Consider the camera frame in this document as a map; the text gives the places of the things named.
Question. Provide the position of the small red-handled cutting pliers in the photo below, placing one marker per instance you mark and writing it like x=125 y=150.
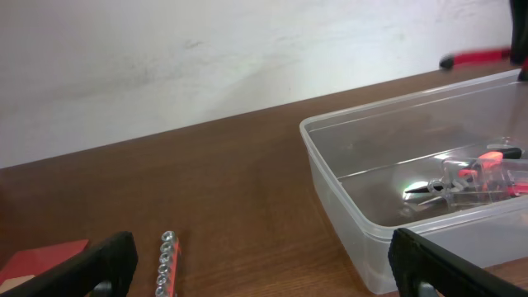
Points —
x=483 y=56

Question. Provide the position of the clear screwdriver bit case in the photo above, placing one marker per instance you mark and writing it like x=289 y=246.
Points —
x=478 y=181

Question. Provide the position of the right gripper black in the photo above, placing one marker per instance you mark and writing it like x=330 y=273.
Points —
x=519 y=36

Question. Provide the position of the orange scraper wooden handle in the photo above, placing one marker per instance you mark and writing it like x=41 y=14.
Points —
x=27 y=264

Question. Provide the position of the clear plastic container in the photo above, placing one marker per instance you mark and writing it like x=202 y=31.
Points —
x=371 y=165

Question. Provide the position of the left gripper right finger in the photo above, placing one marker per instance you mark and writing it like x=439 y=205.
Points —
x=423 y=268

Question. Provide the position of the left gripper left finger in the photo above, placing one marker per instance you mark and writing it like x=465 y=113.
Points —
x=109 y=265

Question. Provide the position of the orange-black long nose pliers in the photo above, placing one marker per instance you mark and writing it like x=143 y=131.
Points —
x=486 y=161

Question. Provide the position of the orange socket bit rail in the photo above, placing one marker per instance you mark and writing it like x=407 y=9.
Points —
x=166 y=282

